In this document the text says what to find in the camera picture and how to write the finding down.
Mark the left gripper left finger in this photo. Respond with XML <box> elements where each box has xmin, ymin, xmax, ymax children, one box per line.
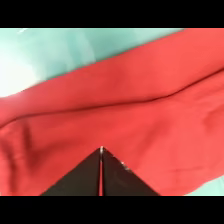
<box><xmin>41</xmin><ymin>146</ymin><xmax>102</xmax><ymax>197</ymax></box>

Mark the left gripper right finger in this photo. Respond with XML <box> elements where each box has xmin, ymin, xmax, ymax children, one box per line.
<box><xmin>101</xmin><ymin>146</ymin><xmax>161</xmax><ymax>197</ymax></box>

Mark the red garment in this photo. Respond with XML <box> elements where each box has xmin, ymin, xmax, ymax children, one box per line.
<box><xmin>0</xmin><ymin>28</ymin><xmax>224</xmax><ymax>197</ymax></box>

